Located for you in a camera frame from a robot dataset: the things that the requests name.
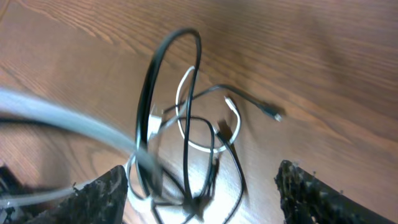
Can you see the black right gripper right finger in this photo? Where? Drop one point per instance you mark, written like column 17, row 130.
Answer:
column 305, row 199

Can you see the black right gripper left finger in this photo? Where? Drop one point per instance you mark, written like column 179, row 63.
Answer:
column 101, row 201

